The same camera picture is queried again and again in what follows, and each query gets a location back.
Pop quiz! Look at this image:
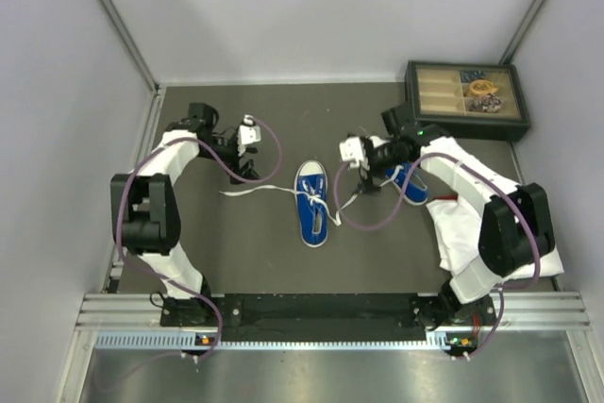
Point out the black compartment display box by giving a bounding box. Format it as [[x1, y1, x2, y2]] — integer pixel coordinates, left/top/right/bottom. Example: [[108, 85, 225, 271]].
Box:
[[404, 60, 531, 143]]

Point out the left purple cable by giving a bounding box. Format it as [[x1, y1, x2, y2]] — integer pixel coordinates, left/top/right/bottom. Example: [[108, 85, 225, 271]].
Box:
[[114, 117, 284, 366]]

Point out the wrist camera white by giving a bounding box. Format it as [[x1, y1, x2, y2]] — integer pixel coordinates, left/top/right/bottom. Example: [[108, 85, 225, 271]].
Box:
[[339, 136, 373, 169], [237, 114, 261, 155]]

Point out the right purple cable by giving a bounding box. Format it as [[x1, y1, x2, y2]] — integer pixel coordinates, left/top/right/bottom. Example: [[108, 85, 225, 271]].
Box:
[[333, 152, 542, 360]]

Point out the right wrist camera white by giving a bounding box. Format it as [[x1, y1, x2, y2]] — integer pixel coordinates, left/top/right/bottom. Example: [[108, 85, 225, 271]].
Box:
[[339, 136, 373, 169]]

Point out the blue patterned item in box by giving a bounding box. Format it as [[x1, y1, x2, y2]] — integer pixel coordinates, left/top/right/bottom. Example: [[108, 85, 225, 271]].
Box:
[[460, 70, 486, 84]]

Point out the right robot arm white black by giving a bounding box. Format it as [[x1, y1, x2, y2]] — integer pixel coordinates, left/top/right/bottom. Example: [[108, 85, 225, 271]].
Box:
[[339, 105, 558, 327]]

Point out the yellow item in box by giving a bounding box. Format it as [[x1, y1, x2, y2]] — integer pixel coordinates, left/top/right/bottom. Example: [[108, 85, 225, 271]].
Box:
[[467, 79, 499, 97]]

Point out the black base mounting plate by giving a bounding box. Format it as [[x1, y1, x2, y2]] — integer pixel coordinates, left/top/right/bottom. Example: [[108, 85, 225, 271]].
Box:
[[159, 293, 499, 342]]

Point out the floral item in box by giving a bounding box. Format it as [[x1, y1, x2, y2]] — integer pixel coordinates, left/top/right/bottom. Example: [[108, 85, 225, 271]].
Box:
[[468, 93, 504, 113]]

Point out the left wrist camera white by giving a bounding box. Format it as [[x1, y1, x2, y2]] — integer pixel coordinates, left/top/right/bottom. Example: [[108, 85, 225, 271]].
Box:
[[237, 114, 261, 155]]

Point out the white folded shirt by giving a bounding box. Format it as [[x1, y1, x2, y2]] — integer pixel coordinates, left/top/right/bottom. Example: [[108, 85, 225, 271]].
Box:
[[427, 184, 563, 292]]

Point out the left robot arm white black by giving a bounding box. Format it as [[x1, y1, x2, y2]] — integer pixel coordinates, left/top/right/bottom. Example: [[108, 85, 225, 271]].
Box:
[[109, 103, 261, 327]]

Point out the purple cable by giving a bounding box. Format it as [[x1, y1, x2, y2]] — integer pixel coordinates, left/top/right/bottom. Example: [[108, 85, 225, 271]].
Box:
[[114, 117, 284, 366], [333, 152, 542, 360]]

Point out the blue sneaker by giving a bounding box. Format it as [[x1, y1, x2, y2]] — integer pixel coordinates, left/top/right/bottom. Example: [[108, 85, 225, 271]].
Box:
[[359, 136, 428, 206], [294, 160, 329, 248]]

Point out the grey slotted cable duct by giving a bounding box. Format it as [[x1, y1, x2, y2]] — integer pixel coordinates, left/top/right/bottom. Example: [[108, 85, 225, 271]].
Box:
[[95, 331, 474, 351]]

